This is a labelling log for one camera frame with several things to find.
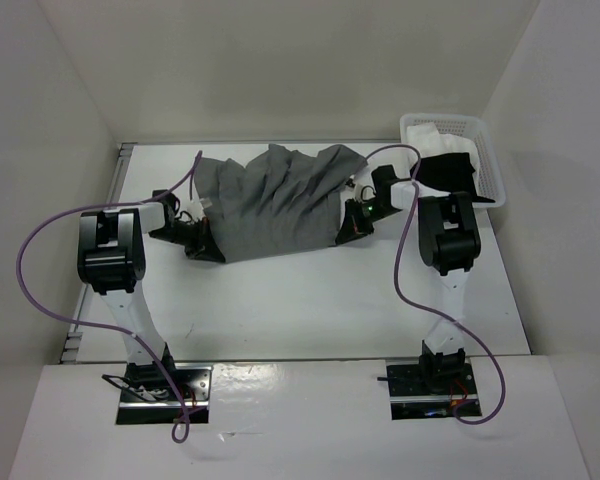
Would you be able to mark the black folded skirt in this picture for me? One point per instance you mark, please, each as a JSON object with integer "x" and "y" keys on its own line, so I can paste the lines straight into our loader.
{"x": 449, "y": 172}

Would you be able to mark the white plastic basket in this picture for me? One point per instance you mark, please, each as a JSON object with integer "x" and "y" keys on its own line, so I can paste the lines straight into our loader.
{"x": 489, "y": 180}

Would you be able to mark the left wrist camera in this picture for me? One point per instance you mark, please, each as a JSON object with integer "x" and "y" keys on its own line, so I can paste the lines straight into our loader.
{"x": 196, "y": 207}

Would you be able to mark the white skirt in basket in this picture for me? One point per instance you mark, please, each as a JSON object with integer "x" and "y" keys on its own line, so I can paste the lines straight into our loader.
{"x": 427, "y": 139}

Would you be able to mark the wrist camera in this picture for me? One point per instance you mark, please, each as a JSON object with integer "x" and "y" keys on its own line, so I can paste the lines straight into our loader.
{"x": 361, "y": 192}
{"x": 196, "y": 207}

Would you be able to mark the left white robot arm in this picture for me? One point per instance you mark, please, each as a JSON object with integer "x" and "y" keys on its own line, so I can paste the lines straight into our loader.
{"x": 111, "y": 260}

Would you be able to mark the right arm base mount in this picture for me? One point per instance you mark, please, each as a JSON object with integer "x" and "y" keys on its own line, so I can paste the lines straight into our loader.
{"x": 410, "y": 398}

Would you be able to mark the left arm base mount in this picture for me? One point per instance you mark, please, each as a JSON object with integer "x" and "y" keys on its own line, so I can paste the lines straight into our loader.
{"x": 156, "y": 403}

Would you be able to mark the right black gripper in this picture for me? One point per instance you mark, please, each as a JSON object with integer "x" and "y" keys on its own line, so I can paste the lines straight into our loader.
{"x": 353, "y": 226}

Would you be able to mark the grey skirt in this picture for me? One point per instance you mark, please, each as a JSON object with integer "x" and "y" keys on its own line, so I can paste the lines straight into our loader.
{"x": 281, "y": 202}

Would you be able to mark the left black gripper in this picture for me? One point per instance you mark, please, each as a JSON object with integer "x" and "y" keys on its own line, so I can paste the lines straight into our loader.
{"x": 204, "y": 246}

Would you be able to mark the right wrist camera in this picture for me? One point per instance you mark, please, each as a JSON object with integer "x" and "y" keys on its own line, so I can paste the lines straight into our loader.
{"x": 361, "y": 192}

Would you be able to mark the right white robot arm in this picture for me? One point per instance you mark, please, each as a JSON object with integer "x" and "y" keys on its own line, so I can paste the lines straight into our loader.
{"x": 448, "y": 242}

